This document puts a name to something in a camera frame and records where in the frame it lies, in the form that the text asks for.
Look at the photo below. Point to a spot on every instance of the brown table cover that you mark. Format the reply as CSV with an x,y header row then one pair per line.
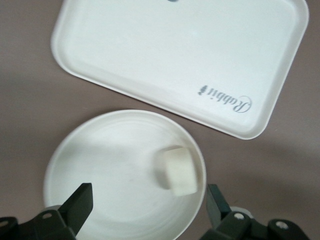
x,y
27,112

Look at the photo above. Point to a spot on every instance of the cream round plate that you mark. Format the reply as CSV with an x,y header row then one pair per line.
x,y
112,170

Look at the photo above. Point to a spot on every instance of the white steamed bun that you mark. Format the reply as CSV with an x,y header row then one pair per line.
x,y
178,172

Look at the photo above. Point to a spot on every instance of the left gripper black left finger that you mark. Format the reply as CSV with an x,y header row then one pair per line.
x,y
50,225

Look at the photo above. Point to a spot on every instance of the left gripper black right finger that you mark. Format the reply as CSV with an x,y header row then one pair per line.
x,y
237,227

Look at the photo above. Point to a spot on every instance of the cream rabbit print tray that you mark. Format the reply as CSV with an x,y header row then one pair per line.
x,y
175,57

